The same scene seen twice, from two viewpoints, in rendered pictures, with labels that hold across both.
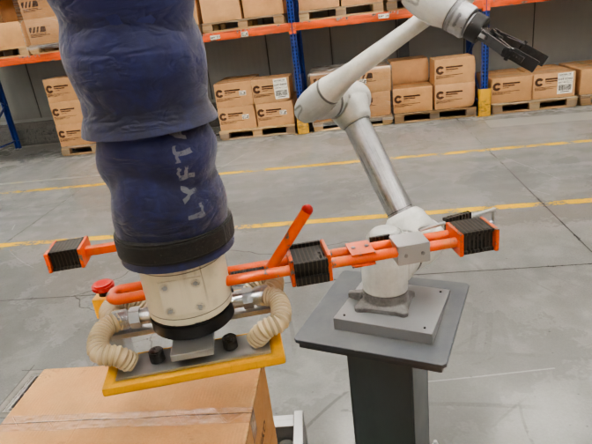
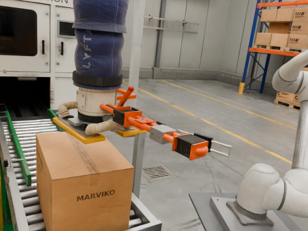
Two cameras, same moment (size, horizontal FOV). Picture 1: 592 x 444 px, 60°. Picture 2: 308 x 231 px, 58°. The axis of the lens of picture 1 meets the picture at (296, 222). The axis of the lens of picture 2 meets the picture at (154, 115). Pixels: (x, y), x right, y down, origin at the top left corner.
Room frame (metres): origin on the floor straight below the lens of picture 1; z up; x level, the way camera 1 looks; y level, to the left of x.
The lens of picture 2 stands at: (0.39, -0.95, 1.60)
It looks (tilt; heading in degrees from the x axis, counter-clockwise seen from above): 16 degrees down; 53
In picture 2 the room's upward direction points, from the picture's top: 6 degrees clockwise
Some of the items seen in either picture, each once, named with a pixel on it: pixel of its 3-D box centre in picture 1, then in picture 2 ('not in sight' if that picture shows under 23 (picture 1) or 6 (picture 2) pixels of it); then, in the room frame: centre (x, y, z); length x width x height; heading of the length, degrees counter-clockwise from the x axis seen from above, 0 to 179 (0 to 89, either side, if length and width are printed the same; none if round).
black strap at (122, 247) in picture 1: (175, 230); (98, 77); (0.94, 0.23, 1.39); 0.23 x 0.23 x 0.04
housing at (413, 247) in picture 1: (409, 247); (162, 134); (0.98, -0.23, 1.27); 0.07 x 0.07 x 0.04; 5
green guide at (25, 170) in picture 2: not in sight; (10, 139); (0.76, 1.63, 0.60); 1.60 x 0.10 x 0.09; 86
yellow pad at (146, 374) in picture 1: (195, 353); (77, 125); (0.84, 0.22, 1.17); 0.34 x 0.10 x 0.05; 95
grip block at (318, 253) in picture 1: (308, 262); (127, 116); (0.96, -0.02, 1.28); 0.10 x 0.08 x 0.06; 5
